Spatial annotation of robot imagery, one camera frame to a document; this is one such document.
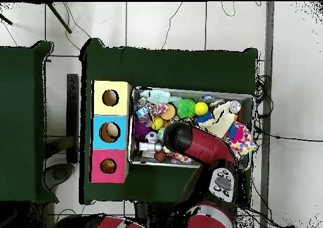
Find colourful polka dot cloth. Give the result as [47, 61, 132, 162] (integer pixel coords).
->
[223, 121, 256, 159]

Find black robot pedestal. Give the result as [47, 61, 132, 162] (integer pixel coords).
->
[134, 201, 177, 228]

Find cream waffle cloth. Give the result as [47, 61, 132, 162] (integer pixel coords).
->
[199, 100, 239, 139]

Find shallow clear mesh bin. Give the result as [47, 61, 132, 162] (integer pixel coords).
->
[127, 86, 255, 172]

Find green spiky puffer ball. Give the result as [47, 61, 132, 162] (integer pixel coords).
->
[177, 98, 197, 119]

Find small toy soccer ball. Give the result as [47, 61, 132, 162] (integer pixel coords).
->
[144, 131, 158, 143]

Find mint green waffle cloth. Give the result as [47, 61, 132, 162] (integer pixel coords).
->
[139, 89, 183, 108]

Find crushed clear water bottle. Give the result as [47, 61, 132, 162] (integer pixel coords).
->
[135, 104, 152, 124]

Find yellow plush toy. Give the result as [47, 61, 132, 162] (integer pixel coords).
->
[100, 159, 117, 174]

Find black tripod leg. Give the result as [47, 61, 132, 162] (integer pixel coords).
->
[45, 2, 73, 34]
[0, 12, 13, 26]

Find wooden box with three holes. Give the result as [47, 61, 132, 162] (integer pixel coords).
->
[90, 80, 132, 184]

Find coiled black cable bundle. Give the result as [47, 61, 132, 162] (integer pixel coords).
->
[254, 73, 274, 119]

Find yellow tennis ball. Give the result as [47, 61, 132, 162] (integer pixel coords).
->
[194, 102, 209, 117]

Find purple spiky ball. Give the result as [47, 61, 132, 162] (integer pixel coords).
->
[133, 119, 151, 140]

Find green cloth side table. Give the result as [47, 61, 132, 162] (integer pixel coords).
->
[0, 40, 59, 204]

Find silver plastic toy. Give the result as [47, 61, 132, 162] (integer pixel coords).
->
[138, 141, 162, 153]

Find round orange sponge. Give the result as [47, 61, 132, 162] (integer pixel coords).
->
[160, 104, 177, 121]

